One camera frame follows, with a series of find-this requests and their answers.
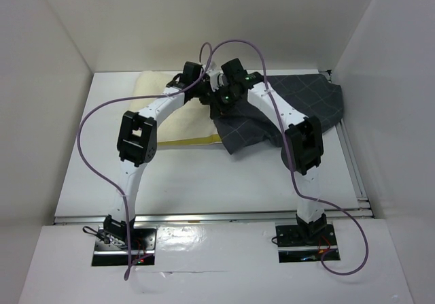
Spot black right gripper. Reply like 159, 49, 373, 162
205, 84, 241, 120

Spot cream memory foam pillow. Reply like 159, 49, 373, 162
129, 71, 222, 146

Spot dark grey checked pillowcase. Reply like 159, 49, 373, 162
209, 73, 345, 155

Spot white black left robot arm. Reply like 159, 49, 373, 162
103, 61, 205, 249

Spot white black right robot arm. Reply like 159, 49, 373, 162
207, 58, 327, 244

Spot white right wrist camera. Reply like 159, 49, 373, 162
208, 70, 226, 92

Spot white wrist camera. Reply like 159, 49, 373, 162
208, 70, 226, 92
207, 61, 216, 71

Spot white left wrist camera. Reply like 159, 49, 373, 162
207, 61, 216, 71

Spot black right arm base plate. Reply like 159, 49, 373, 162
275, 224, 337, 247

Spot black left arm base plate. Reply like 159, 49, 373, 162
94, 227, 157, 253

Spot aluminium front rail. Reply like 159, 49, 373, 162
53, 205, 373, 224

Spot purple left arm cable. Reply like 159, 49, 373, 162
77, 41, 213, 280

